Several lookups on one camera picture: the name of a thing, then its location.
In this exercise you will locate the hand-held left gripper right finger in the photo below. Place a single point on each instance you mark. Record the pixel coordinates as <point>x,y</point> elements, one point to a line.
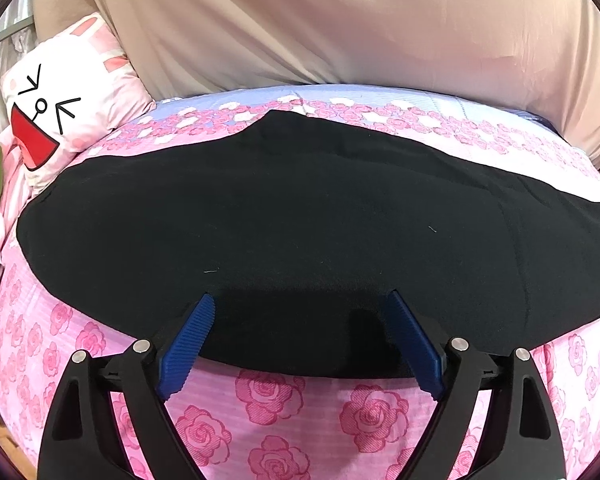
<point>414,345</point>

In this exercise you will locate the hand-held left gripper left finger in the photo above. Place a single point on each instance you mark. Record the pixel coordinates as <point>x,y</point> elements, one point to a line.
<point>187,345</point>

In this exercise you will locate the black pants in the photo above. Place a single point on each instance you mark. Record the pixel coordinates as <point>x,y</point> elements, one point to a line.
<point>290,220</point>

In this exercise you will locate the pink rose print bedsheet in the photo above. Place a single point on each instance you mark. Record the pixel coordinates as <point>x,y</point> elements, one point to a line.
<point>280,410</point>

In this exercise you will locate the cartoon face pillow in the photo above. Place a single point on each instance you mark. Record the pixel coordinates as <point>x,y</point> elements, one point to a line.
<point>90,80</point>

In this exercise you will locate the beige cloth cover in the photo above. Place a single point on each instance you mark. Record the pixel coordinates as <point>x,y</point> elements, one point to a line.
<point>330,25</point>

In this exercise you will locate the grey curtain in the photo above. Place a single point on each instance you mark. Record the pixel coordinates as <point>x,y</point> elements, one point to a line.
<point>0,65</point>

